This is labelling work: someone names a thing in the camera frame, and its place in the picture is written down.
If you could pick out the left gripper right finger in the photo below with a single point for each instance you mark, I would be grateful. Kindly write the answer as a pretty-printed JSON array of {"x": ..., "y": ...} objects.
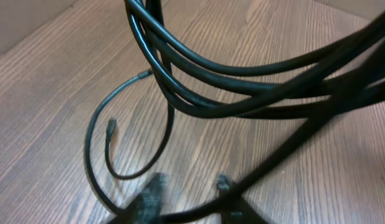
[{"x": 238, "y": 211}]

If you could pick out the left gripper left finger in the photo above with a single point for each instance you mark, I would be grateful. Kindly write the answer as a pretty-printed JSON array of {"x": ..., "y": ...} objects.
[{"x": 146, "y": 207}]

